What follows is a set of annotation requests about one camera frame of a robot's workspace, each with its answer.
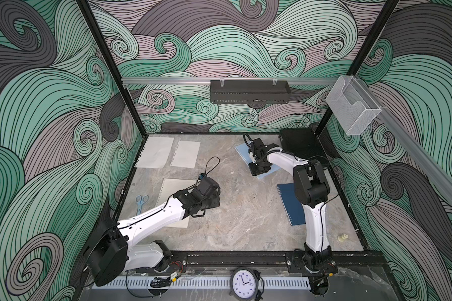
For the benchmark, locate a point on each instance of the clear acrylic wall holder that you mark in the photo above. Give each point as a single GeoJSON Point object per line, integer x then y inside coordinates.
{"type": "Point", "coordinates": [353, 104]}

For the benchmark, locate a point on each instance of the dark blue spiral notebook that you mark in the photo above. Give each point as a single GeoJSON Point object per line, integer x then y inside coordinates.
{"type": "Point", "coordinates": [292, 206]}

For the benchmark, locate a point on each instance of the cream lined spiral notebook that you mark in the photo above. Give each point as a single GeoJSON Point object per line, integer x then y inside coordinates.
{"type": "Point", "coordinates": [169, 187]}

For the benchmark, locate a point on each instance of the black hard case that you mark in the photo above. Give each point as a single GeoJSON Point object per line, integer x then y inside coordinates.
{"type": "Point", "coordinates": [304, 144]}

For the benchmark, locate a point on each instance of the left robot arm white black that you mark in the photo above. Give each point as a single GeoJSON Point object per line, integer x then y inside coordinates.
{"type": "Point", "coordinates": [113, 247]}

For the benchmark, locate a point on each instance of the black wall tray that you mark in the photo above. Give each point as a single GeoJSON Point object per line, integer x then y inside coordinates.
{"type": "Point", "coordinates": [250, 92]}

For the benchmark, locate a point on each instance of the white slotted cable duct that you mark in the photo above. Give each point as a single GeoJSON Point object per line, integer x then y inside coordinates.
{"type": "Point", "coordinates": [189, 283]}

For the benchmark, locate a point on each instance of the aluminium rail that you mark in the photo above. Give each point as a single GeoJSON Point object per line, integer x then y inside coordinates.
{"type": "Point", "coordinates": [397, 115]}
{"type": "Point", "coordinates": [206, 80]}

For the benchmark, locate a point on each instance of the small yellowish object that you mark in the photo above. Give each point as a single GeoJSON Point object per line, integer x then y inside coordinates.
{"type": "Point", "coordinates": [343, 237]}

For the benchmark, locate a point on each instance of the aluminium rail right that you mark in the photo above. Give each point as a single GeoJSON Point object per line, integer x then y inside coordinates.
{"type": "Point", "coordinates": [397, 115]}

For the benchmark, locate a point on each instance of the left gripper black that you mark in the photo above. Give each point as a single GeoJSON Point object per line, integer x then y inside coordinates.
{"type": "Point", "coordinates": [215, 200]}

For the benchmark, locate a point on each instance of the light blue spiral notebook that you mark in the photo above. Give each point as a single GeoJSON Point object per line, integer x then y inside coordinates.
{"type": "Point", "coordinates": [242, 150]}

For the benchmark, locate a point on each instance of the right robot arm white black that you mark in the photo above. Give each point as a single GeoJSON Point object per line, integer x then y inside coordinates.
{"type": "Point", "coordinates": [311, 189]}

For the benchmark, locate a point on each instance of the torn lined paper page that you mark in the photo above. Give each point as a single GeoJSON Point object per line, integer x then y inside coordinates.
{"type": "Point", "coordinates": [155, 153]}

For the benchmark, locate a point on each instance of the aluminium rail back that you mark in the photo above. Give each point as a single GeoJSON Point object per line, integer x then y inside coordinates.
{"type": "Point", "coordinates": [206, 80]}

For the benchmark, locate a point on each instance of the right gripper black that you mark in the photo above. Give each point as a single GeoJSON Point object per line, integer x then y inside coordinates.
{"type": "Point", "coordinates": [254, 172]}

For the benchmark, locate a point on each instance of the round white clock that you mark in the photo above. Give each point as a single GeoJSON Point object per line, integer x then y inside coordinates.
{"type": "Point", "coordinates": [244, 284]}

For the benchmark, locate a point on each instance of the light blue scissors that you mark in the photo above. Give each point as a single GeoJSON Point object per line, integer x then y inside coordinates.
{"type": "Point", "coordinates": [141, 200]}

